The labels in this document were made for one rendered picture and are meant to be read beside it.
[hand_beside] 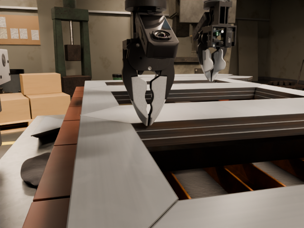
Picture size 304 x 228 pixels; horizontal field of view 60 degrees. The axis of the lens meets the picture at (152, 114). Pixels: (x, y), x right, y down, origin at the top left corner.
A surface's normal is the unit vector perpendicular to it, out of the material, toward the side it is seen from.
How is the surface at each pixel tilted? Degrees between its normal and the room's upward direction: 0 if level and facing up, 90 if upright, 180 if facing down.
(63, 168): 0
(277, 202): 0
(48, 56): 90
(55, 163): 0
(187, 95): 90
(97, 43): 90
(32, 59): 90
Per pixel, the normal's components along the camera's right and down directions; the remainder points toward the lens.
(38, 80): 0.53, 0.18
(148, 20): 0.12, -0.74
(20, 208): 0.00, -0.98
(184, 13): 0.12, 0.22
